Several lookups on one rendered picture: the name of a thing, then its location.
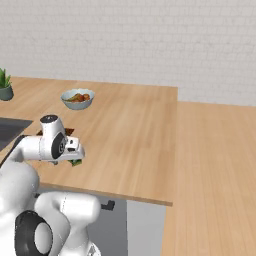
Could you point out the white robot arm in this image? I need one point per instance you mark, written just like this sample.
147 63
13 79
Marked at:
20 186

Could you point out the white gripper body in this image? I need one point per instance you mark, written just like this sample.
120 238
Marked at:
76 155

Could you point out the dark brown cutting board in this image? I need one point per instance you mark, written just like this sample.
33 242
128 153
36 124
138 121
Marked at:
70 131

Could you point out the grey cupboard door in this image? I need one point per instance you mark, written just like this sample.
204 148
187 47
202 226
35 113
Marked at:
111 230

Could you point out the pale blue bowl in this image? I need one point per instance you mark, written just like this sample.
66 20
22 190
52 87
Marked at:
78 104

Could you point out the green plant in grey pot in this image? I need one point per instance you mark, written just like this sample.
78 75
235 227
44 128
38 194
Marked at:
5 90

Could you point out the brown and orange food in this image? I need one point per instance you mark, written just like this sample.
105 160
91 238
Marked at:
80 97

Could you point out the light grey cupboard panel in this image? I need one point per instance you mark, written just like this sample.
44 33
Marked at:
145 230

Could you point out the green sponge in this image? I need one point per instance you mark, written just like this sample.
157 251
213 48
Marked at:
77 162

